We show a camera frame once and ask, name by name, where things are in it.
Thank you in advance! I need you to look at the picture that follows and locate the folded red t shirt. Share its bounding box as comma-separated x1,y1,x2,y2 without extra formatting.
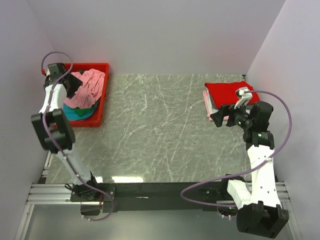
204,81,254,108

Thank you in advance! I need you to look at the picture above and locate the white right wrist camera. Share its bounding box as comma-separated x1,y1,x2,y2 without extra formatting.
234,87,253,109

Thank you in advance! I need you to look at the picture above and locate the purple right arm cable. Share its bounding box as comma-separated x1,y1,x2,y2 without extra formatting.
180,89,293,208

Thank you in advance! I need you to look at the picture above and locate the blue t shirt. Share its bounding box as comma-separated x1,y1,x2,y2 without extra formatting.
63,104,98,121

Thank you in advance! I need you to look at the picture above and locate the green t shirt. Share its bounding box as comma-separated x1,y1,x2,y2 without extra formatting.
70,69,101,118

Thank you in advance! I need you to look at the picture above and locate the folded grey t shirt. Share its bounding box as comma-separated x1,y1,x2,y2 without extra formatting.
209,95,220,110

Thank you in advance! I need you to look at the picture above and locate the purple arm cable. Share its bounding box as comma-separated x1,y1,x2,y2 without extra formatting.
40,51,117,222
180,89,293,208

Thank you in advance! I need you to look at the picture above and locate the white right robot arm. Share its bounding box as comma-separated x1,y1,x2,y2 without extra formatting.
210,101,289,239

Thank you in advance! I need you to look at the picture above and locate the aluminium frame rail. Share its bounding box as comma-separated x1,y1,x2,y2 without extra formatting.
14,152,301,240

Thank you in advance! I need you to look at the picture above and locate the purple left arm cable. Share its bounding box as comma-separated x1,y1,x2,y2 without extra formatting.
40,51,117,222

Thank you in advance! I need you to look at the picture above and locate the red plastic bin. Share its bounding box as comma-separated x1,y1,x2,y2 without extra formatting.
69,63,109,128

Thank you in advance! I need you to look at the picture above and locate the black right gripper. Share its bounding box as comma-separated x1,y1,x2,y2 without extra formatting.
210,98,254,130

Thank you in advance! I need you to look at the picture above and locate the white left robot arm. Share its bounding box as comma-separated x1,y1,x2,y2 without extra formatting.
31,62,100,202

